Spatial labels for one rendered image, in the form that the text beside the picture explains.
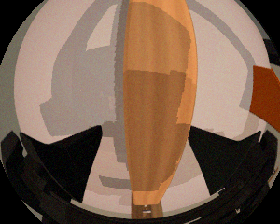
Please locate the wooden post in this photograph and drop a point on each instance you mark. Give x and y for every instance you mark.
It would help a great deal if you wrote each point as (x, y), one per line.
(146, 212)

